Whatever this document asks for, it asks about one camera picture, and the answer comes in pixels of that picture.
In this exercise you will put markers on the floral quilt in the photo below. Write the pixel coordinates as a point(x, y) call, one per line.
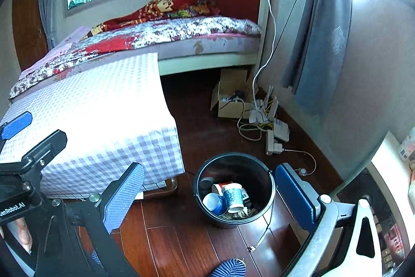
point(181, 30)

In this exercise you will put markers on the purple checked tablecloth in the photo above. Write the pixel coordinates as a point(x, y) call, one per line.
point(97, 108)

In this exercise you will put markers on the blue striped sock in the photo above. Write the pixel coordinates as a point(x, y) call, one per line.
point(228, 268)
point(96, 259)

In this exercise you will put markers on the large grey curtain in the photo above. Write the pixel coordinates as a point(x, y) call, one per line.
point(324, 30)

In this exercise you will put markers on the open cardboard box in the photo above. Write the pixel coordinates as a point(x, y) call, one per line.
point(231, 85)

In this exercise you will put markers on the black plastic bucket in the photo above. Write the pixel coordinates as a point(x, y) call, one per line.
point(253, 173)

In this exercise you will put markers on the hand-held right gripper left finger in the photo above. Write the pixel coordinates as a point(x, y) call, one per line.
point(124, 196)

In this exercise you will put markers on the bed with purple mattress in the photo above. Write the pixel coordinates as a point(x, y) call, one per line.
point(220, 50)

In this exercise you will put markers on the pink bed sheet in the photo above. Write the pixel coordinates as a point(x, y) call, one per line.
point(55, 50)

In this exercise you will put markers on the white adapter box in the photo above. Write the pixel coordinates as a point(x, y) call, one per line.
point(282, 131)

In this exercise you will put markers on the red printed blanket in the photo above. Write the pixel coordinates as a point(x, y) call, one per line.
point(155, 11)

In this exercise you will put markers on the white power strip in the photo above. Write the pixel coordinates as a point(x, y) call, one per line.
point(272, 145)

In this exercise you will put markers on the person's left hand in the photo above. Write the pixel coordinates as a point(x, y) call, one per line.
point(23, 233)

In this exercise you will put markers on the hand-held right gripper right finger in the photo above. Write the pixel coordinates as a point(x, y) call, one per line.
point(296, 196)

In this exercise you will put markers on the white router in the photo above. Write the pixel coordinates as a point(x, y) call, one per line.
point(264, 108)

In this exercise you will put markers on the red paper cup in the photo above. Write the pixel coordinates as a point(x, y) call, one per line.
point(219, 188)

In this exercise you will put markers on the wooden table leg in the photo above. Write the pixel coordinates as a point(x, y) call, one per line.
point(172, 183)

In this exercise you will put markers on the blue patterned paper cup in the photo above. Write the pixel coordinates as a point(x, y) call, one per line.
point(233, 197)

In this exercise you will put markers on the brown wooden door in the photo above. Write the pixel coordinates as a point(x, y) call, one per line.
point(29, 20)

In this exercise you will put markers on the black box with knob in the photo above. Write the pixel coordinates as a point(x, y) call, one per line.
point(385, 231)

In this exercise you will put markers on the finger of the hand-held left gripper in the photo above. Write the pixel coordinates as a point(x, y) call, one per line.
point(18, 125)
point(45, 148)

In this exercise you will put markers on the white side cabinet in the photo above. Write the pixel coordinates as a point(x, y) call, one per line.
point(392, 160)

